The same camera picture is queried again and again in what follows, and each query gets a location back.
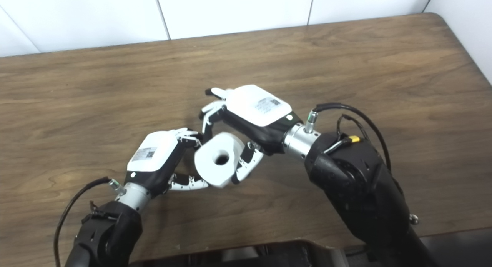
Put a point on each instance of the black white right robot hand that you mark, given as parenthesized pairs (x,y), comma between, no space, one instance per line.
(257,109)

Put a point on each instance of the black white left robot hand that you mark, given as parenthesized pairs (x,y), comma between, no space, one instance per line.
(153,153)

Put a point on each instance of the round white piece with holes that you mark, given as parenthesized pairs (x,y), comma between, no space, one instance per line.
(209,169)

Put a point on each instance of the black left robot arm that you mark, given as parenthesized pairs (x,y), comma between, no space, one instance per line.
(107,232)

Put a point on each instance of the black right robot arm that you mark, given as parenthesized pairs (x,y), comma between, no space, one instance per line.
(357,186)

